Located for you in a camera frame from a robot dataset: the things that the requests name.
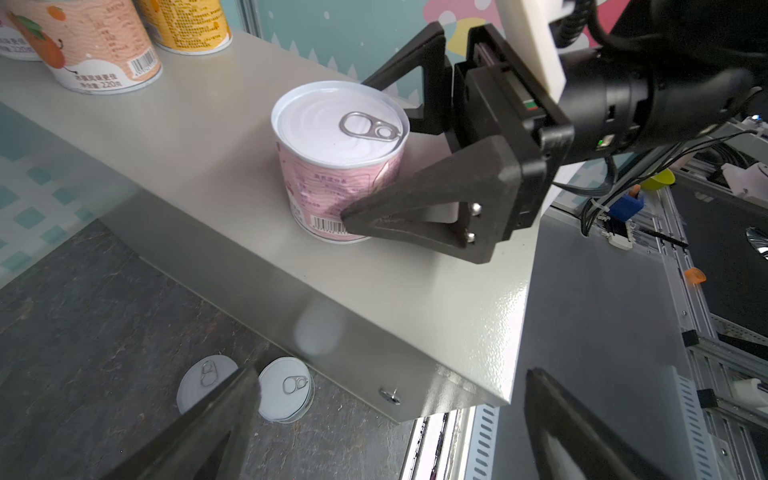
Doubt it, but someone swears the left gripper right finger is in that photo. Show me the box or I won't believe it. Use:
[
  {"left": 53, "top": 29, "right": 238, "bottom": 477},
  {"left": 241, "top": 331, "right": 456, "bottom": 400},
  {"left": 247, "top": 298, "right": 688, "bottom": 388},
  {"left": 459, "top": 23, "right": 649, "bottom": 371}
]
[{"left": 525, "top": 368, "right": 666, "bottom": 479}]

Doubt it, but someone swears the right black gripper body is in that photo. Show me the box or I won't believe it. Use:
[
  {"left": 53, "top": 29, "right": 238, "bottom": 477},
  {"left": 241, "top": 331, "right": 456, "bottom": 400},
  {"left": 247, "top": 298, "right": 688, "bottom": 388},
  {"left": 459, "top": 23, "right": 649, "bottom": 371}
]
[{"left": 452, "top": 24, "right": 575, "bottom": 231}]

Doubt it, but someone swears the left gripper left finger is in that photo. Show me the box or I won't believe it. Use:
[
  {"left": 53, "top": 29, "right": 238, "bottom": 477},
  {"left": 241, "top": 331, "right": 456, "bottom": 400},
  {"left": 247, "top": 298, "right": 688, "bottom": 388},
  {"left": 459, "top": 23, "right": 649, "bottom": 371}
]
[{"left": 104, "top": 365, "right": 260, "bottom": 479}]

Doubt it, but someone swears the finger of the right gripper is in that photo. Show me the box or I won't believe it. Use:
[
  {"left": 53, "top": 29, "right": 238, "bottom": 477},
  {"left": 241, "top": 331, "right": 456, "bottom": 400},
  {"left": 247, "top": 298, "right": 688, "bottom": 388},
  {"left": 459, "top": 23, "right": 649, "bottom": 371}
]
[
  {"left": 362, "top": 21, "right": 454, "bottom": 137},
  {"left": 341, "top": 135, "right": 522, "bottom": 264}
]

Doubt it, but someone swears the pink front can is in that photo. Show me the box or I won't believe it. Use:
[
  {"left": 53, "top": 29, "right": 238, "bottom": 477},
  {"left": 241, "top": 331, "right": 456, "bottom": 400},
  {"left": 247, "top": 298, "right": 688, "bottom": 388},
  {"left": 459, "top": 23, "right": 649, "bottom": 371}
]
[{"left": 271, "top": 81, "right": 410, "bottom": 244}]

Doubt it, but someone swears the yellow label can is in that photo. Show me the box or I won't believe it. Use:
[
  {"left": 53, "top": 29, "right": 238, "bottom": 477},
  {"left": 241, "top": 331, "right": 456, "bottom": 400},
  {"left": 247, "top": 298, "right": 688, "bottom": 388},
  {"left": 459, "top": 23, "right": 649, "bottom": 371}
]
[{"left": 134, "top": 0, "right": 233, "bottom": 56}]

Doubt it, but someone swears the pink label can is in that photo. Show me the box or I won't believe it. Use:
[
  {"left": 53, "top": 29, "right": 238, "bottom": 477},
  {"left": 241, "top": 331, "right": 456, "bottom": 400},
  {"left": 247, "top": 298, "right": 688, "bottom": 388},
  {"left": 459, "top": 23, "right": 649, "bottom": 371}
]
[{"left": 0, "top": 16, "right": 41, "bottom": 62}]

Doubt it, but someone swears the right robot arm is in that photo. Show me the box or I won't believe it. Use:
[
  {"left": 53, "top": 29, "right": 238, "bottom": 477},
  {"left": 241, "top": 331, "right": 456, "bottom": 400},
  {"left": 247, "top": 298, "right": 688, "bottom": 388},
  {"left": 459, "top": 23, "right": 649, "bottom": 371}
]
[{"left": 341, "top": 1, "right": 767, "bottom": 264}]

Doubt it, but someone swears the beige metal cabinet counter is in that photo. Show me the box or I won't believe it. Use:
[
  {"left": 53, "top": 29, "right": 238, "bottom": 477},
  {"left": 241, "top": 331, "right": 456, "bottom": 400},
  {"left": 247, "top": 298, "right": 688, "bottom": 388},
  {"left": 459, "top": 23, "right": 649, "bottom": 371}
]
[{"left": 0, "top": 29, "right": 697, "bottom": 480}]

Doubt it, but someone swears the green label can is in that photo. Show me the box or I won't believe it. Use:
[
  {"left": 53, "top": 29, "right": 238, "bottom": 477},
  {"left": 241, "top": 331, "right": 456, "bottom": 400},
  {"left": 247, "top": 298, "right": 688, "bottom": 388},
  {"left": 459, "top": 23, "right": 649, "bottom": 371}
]
[{"left": 176, "top": 355, "right": 238, "bottom": 414}]

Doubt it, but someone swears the can beside cabinet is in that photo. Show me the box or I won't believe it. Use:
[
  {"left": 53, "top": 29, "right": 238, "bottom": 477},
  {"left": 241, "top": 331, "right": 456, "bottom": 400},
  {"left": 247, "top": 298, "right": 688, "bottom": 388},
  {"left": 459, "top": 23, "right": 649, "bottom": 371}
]
[{"left": 258, "top": 357, "right": 314, "bottom": 424}]

